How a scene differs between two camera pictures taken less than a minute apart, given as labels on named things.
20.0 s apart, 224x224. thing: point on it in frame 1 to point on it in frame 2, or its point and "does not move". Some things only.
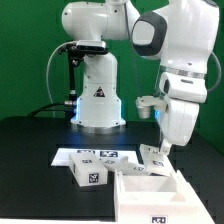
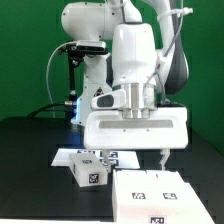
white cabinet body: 160,198 does not move
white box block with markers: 89,170 does not move
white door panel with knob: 122,166 to 130,187
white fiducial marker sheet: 110,156 does not move
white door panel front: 155,162 to 167,188
